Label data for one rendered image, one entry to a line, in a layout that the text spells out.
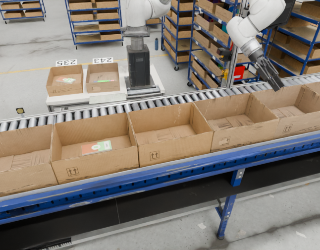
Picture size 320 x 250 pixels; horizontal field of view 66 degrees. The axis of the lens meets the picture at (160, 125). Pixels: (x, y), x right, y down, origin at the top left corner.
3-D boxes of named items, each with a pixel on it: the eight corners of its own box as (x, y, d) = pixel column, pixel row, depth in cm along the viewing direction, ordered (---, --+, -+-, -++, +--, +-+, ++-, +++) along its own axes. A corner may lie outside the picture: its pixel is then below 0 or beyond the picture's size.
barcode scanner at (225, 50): (214, 58, 211) (217, 46, 205) (226, 59, 214) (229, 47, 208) (217, 61, 206) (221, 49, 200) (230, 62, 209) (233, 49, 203)
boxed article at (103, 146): (81, 147, 140) (81, 145, 139) (110, 142, 143) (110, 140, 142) (82, 156, 134) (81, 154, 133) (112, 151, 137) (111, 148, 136)
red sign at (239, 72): (241, 79, 226) (244, 65, 218) (242, 79, 225) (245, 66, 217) (226, 81, 222) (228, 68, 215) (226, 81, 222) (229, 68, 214)
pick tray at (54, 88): (83, 73, 243) (81, 64, 236) (83, 93, 213) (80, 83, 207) (53, 76, 238) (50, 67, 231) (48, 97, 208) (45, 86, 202)
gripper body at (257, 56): (252, 54, 136) (261, 68, 135) (244, 58, 131) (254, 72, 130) (263, 46, 130) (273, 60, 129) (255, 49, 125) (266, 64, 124)
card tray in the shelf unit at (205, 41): (194, 37, 328) (194, 30, 322) (215, 35, 335) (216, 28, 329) (207, 48, 297) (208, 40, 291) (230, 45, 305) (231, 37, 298)
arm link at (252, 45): (237, 50, 132) (243, 59, 131) (249, 39, 125) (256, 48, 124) (245, 47, 138) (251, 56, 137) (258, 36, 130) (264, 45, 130)
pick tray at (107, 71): (119, 71, 246) (117, 62, 240) (120, 91, 216) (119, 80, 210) (89, 73, 242) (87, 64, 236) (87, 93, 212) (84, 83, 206)
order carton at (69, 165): (129, 134, 149) (127, 111, 139) (139, 170, 127) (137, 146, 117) (61, 146, 141) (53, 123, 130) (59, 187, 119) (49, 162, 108)
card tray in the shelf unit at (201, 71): (191, 65, 354) (192, 58, 348) (211, 63, 361) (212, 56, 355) (203, 78, 324) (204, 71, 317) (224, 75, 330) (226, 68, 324)
